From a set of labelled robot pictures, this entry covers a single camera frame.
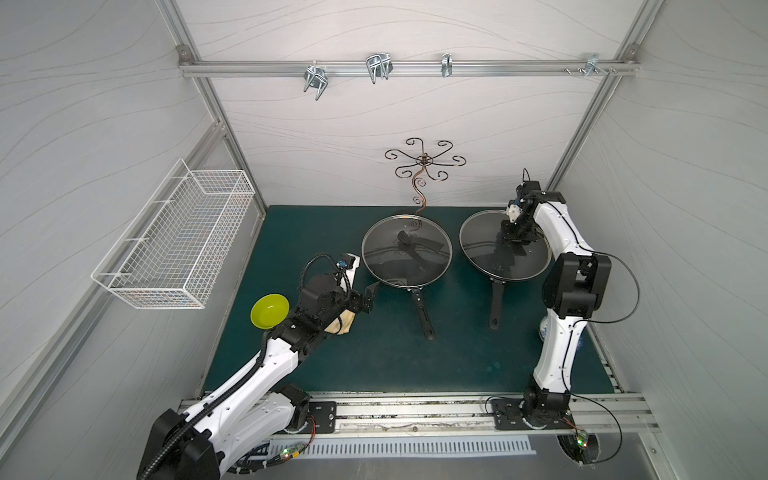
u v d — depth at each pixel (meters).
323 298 0.58
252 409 0.48
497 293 0.87
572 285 0.56
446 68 0.78
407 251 0.98
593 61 0.77
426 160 0.91
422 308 0.84
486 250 1.04
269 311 0.90
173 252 0.69
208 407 0.42
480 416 0.76
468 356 0.84
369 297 0.70
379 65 0.77
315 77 0.76
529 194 0.74
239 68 0.78
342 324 0.70
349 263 0.66
